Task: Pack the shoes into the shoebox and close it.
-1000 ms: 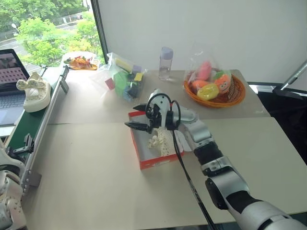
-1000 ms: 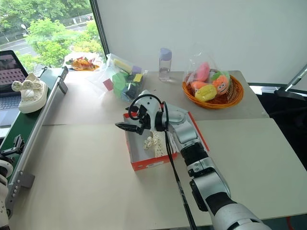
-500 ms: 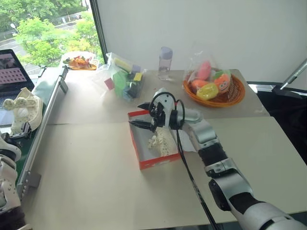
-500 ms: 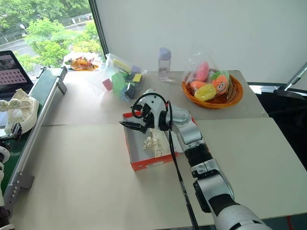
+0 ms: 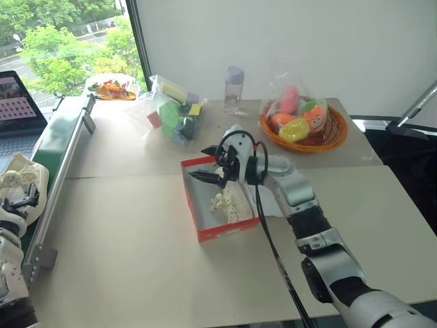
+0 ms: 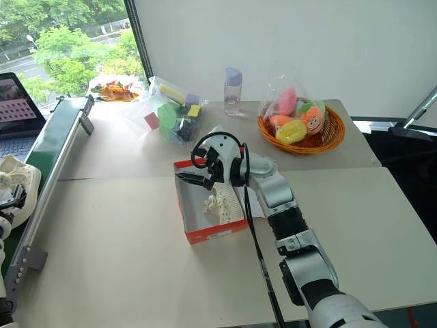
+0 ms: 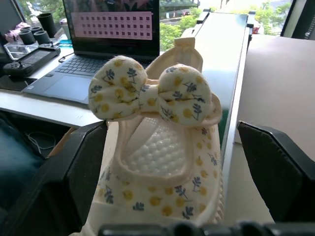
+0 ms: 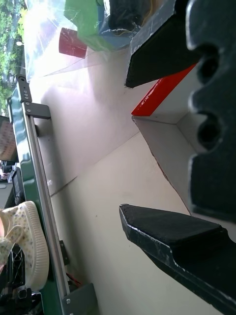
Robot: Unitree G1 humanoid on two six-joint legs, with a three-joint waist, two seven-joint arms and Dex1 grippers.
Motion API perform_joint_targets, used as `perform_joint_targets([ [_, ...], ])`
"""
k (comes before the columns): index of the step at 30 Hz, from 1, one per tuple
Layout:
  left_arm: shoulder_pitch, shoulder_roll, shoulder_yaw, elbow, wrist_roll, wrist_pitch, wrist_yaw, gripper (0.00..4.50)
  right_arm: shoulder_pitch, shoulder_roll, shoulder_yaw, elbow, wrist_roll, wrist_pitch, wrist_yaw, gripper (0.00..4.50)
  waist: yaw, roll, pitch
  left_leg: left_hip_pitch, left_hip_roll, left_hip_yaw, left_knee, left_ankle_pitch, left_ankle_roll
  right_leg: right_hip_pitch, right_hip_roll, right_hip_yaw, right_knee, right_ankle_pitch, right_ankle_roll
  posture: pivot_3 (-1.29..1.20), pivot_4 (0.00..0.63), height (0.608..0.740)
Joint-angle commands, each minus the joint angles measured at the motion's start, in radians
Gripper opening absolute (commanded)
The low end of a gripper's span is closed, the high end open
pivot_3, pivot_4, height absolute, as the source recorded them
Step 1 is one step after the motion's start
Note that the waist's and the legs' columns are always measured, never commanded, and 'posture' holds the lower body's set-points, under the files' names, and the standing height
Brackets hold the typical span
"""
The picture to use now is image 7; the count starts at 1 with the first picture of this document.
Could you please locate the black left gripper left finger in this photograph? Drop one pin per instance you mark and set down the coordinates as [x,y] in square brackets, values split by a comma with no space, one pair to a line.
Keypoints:
[61,179]

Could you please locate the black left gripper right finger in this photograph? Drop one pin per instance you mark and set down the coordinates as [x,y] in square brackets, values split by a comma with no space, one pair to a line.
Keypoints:
[278,172]

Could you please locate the cream floral bow shoe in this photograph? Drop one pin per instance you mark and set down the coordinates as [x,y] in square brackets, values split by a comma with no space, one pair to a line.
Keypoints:
[157,137]

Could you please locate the white side desk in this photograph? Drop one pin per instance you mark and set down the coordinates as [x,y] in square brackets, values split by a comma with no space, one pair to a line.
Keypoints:
[46,108]

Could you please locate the black handheld remote controller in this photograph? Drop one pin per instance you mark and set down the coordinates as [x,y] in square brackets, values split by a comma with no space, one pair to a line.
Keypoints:
[30,59]

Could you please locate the teal small box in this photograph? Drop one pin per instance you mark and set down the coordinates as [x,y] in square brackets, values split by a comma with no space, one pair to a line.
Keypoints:
[66,43]

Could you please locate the clear plastic tray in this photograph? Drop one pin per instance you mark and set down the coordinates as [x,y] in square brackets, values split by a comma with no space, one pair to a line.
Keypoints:
[17,50]

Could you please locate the grey open laptop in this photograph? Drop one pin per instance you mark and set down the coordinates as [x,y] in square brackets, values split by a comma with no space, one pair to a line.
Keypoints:
[103,46]

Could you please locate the short black cylinder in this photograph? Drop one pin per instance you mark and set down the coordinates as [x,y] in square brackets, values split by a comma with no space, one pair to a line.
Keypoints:
[36,29]
[42,37]
[26,37]

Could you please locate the tall black cylinder cup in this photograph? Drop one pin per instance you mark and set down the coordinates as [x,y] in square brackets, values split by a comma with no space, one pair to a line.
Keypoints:
[46,24]

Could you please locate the pink purple cloth bundle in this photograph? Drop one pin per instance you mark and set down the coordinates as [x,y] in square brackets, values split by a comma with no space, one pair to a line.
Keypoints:
[15,30]

